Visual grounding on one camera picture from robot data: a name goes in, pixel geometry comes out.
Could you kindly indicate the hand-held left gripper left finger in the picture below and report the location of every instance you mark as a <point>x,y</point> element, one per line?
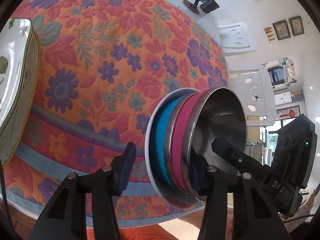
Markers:
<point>125,170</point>

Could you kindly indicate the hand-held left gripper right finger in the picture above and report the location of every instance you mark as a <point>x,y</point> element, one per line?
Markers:
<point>200,180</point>

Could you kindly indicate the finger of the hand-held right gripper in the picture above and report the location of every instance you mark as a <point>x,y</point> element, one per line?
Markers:
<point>232,152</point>

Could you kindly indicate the blue steel bowl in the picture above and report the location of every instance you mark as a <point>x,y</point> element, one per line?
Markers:
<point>160,140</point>

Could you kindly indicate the maroon steel bowl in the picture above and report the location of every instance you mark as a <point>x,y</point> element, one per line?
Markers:
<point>185,120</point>

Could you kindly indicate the large white floral plate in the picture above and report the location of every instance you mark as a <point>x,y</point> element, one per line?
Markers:
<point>12,55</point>

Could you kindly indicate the person's right hand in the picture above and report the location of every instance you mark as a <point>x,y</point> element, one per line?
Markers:
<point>308,202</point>

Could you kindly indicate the white cabinet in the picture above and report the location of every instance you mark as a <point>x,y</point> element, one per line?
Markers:
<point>282,98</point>

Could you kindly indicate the white chair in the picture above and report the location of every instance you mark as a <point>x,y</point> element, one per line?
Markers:
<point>225,42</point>
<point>265,97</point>

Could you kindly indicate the black television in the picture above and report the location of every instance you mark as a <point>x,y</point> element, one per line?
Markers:
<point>276,76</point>

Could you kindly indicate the orange floral tablecloth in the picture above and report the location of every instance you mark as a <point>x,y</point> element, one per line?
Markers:
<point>100,55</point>

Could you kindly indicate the wooden wall ornaments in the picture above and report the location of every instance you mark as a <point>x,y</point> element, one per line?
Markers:
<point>269,33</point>

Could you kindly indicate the framed wall picture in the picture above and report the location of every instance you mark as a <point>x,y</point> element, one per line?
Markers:
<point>296,25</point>
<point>281,30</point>

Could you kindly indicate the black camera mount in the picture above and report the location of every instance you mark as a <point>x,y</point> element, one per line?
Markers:
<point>208,5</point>

